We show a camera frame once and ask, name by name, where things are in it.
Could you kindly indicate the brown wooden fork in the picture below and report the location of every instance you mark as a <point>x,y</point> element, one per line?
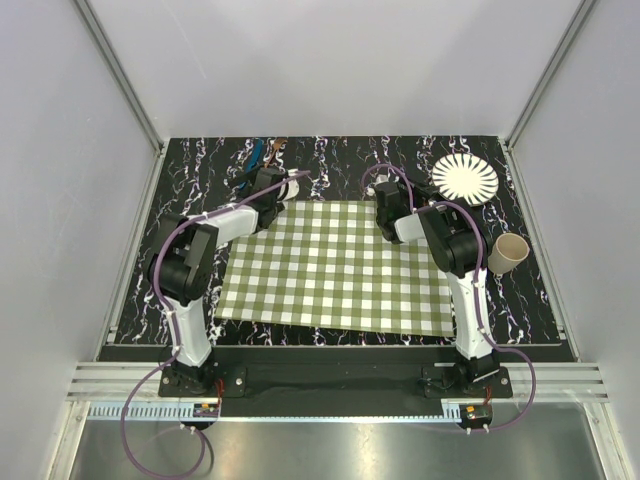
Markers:
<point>276,147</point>

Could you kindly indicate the right aluminium frame post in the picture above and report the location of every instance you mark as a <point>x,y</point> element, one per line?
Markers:
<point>567,40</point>

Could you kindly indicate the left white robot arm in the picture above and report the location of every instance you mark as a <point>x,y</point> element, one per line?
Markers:
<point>182,259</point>

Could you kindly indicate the aluminium frame post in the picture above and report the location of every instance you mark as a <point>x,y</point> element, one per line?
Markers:
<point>107,52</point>
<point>567,40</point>

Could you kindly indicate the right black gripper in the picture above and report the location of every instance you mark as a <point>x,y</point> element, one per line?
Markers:
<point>420,195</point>

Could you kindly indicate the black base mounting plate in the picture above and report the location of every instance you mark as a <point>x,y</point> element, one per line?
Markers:
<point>433,371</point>

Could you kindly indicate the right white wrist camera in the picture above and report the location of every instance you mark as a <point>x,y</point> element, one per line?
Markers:
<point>380,186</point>

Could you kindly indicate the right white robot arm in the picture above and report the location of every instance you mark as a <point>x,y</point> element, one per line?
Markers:
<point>458,246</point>

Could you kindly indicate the left aluminium frame post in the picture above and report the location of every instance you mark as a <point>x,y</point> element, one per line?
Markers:
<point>107,52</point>

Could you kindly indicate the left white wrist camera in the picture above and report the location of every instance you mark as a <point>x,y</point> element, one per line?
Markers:
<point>288,191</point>

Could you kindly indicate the blue plastic knife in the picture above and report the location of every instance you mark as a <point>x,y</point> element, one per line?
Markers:
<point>252,166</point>

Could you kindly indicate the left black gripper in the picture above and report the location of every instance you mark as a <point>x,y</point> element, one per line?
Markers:
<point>247,192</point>

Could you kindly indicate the green checkered cloth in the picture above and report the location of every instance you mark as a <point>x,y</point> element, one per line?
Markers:
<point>327,264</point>

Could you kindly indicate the aluminium front rail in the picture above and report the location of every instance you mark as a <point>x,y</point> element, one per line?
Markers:
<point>114,390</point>

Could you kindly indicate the beige paper cup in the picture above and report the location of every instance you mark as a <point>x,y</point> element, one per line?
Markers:
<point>509,251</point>

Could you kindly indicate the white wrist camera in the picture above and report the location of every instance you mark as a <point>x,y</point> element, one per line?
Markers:
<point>380,186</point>
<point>288,191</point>

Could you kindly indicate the white blue striped plate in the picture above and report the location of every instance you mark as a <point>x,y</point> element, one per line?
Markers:
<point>465,176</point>

